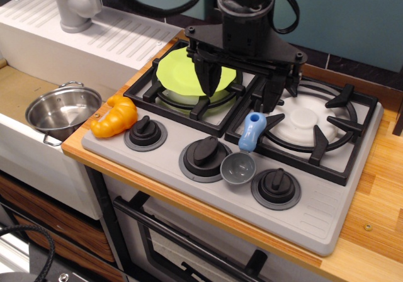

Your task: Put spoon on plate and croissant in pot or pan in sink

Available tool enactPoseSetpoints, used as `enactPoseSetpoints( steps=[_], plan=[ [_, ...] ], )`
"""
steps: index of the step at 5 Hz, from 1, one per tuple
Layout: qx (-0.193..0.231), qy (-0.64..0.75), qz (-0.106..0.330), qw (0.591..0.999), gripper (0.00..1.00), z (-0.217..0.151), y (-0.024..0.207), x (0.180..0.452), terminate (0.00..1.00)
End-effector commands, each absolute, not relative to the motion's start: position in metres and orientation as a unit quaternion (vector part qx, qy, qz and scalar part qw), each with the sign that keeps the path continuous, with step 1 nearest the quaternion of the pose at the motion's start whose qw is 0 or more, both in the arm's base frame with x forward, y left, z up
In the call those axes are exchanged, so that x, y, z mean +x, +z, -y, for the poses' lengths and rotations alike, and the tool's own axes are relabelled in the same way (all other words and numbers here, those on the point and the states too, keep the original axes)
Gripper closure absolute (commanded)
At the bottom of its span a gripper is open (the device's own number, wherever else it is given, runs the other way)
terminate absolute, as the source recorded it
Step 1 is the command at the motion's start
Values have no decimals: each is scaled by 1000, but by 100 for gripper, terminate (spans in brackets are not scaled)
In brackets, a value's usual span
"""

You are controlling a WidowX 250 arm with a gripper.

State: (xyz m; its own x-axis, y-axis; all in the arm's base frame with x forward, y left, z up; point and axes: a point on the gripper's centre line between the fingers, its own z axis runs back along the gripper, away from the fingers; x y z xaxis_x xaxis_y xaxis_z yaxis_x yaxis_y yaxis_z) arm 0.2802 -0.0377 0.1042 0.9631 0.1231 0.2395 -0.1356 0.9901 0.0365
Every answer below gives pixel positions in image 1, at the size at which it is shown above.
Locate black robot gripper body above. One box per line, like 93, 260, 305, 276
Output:
184, 25, 307, 76

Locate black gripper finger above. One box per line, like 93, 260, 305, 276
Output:
193, 50, 222, 96
262, 73, 286, 113

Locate blue handled grey spoon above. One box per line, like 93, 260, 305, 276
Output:
220, 112, 267, 185

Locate orange toy croissant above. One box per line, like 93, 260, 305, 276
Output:
90, 95, 138, 138

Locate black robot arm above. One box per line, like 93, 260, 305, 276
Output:
185, 0, 307, 113

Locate lime green plate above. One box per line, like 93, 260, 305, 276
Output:
156, 49, 238, 98

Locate stainless steel pot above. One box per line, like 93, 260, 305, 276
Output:
25, 81, 102, 147

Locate white sink unit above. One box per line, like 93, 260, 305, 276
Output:
1, 0, 179, 220

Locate white left burner disc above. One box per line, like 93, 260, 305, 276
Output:
157, 89, 236, 110

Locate white burner disc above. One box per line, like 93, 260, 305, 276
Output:
157, 89, 236, 110
270, 94, 338, 147

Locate white right burner disc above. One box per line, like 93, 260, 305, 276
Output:
270, 94, 338, 147

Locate black left burner grate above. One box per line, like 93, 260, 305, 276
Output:
123, 40, 258, 137

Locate black burner grate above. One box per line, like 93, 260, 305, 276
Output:
224, 67, 379, 187
123, 40, 258, 137

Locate grey toy stove top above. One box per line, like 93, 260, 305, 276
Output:
82, 76, 366, 256

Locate black left stove knob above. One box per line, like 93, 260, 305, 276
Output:
124, 115, 167, 152

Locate black stove knob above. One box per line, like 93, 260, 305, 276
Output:
124, 115, 167, 152
251, 168, 302, 211
179, 136, 232, 183

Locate black middle stove knob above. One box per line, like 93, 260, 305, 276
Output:
179, 136, 232, 183

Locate black right stove knob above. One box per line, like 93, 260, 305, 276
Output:
251, 168, 302, 211

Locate black right burner grate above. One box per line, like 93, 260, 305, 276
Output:
224, 67, 379, 187

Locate grey toy faucet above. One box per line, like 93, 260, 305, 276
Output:
56, 0, 102, 33

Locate wooden drawer fronts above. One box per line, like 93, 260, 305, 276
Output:
1, 172, 124, 281

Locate black cable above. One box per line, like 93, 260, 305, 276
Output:
102, 0, 300, 35

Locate oven door with black handle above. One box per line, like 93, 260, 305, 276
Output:
113, 192, 321, 281

